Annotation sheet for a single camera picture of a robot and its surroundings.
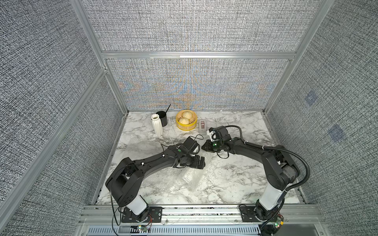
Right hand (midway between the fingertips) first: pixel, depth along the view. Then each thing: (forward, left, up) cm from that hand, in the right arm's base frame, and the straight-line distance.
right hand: (202, 144), depth 91 cm
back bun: (+27, +9, -3) cm, 29 cm away
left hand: (-13, +1, 0) cm, 13 cm away
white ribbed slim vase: (+12, +28, +4) cm, 31 cm away
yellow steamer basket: (+19, +6, -4) cm, 20 cm away
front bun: (+21, +11, -2) cm, 24 cm away
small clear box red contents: (+17, -2, -6) cm, 18 cm away
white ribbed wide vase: (-21, +6, +1) cm, 22 cm away
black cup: (+22, +26, 0) cm, 35 cm away
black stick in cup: (+42, +26, -11) cm, 50 cm away
